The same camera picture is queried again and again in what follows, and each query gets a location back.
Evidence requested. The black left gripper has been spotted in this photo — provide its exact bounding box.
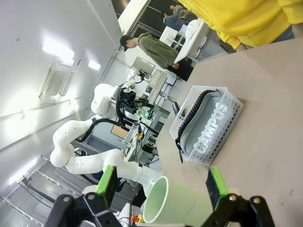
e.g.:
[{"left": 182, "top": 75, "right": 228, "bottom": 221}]
[{"left": 119, "top": 90, "right": 152, "bottom": 118}]

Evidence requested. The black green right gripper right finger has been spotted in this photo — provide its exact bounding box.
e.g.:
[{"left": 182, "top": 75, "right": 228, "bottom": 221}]
[{"left": 201, "top": 166, "right": 276, "bottom": 227}]

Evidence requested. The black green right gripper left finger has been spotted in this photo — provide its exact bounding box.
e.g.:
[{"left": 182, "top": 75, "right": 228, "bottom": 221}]
[{"left": 45, "top": 165, "right": 119, "bottom": 227}]

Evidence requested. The pale green plastic cup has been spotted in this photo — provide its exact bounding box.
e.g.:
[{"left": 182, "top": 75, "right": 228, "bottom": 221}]
[{"left": 143, "top": 176, "right": 215, "bottom": 224}]

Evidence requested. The white perforated plastic basket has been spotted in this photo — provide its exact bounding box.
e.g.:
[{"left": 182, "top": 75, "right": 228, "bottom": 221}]
[{"left": 168, "top": 85, "right": 244, "bottom": 165}]

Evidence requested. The brown board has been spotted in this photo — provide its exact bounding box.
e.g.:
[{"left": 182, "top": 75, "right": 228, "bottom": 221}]
[{"left": 111, "top": 124, "right": 131, "bottom": 140}]

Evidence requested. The person in olive jacket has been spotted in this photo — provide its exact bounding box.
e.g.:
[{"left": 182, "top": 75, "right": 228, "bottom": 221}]
[{"left": 119, "top": 32, "right": 194, "bottom": 81}]

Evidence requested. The grey pencil case black zipper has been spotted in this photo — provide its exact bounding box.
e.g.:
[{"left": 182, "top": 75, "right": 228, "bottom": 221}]
[{"left": 175, "top": 88, "right": 229, "bottom": 164}]

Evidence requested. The white background table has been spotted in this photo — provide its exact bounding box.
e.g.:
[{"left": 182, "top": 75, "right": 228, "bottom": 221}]
[{"left": 174, "top": 18, "right": 211, "bottom": 64}]

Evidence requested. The seated person in background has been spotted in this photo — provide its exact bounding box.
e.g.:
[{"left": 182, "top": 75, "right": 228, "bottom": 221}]
[{"left": 163, "top": 4, "right": 197, "bottom": 31}]

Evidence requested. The ceiling air conditioner vent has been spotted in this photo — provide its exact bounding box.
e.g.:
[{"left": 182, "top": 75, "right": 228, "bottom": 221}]
[{"left": 39, "top": 61, "right": 80, "bottom": 102}]

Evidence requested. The large ceiling light panel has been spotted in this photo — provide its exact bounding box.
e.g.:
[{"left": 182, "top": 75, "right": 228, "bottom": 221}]
[{"left": 42, "top": 39, "right": 74, "bottom": 62}]

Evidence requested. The person in yellow hoodie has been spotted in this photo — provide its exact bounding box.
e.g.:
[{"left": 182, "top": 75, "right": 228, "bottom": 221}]
[{"left": 177, "top": 0, "right": 303, "bottom": 52}]

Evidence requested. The aluminium frame rack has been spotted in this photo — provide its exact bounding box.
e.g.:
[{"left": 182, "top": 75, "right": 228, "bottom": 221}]
[{"left": 123, "top": 104, "right": 171, "bottom": 163}]

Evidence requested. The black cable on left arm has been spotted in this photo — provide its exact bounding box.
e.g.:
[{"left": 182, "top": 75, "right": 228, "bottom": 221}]
[{"left": 79, "top": 99, "right": 127, "bottom": 144}]

